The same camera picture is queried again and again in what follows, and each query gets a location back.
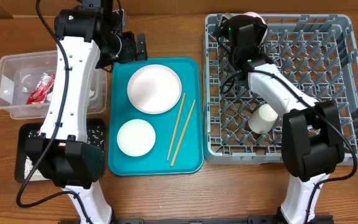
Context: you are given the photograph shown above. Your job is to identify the white cup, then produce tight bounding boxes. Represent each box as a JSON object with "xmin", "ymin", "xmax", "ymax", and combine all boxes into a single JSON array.
[{"xmin": 249, "ymin": 104, "xmax": 278, "ymax": 134}]

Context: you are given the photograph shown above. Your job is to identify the white bowl with food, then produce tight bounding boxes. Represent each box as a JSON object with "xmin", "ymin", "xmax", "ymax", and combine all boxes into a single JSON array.
[{"xmin": 117, "ymin": 119, "xmax": 156, "ymax": 157}]

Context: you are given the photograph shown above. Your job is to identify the wooden chopstick right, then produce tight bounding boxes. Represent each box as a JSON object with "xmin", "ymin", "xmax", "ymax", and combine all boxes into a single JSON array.
[{"xmin": 170, "ymin": 99, "xmax": 196, "ymax": 167}]

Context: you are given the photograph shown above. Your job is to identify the pink shallow bowl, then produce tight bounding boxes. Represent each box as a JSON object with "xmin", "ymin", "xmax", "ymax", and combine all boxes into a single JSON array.
[{"xmin": 244, "ymin": 12, "xmax": 267, "ymax": 45}]

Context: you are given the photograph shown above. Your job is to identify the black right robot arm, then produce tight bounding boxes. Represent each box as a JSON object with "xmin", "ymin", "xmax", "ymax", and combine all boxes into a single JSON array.
[{"xmin": 214, "ymin": 12, "xmax": 346, "ymax": 223}]

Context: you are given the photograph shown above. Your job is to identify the spilled rice and food scraps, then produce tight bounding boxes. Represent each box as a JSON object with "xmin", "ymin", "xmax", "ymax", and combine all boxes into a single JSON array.
[{"xmin": 23, "ymin": 124, "xmax": 104, "ymax": 182}]

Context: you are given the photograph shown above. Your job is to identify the black tray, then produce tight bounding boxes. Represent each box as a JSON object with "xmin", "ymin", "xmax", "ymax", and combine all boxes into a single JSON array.
[{"xmin": 14, "ymin": 118, "xmax": 106, "ymax": 183}]

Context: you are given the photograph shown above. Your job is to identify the grey dishwasher rack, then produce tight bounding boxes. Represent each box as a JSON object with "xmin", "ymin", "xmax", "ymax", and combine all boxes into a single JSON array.
[{"xmin": 203, "ymin": 14, "xmax": 358, "ymax": 165}]

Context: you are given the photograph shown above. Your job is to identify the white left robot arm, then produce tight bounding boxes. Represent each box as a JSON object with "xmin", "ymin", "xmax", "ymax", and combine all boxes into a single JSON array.
[{"xmin": 25, "ymin": 0, "xmax": 147, "ymax": 223}]

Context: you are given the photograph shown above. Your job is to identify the red snack wrapper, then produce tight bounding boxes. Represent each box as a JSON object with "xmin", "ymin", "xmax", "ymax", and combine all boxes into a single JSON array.
[{"xmin": 26, "ymin": 73, "xmax": 55, "ymax": 105}]

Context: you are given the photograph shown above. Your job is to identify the pink plate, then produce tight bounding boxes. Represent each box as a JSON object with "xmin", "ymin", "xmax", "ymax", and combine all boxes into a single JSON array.
[{"xmin": 127, "ymin": 64, "xmax": 182, "ymax": 114}]

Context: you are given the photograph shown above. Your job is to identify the white napkin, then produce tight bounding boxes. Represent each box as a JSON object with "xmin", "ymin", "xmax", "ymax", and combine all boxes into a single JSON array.
[{"xmin": 89, "ymin": 90, "xmax": 97, "ymax": 101}]

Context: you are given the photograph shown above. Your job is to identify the teal plastic tray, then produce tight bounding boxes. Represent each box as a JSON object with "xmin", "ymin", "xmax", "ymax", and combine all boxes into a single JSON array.
[{"xmin": 108, "ymin": 57, "xmax": 204, "ymax": 176}]

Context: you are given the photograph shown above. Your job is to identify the clear plastic bin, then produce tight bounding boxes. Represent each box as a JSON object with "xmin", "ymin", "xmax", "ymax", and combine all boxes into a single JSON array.
[{"xmin": 0, "ymin": 51, "xmax": 108, "ymax": 120}]

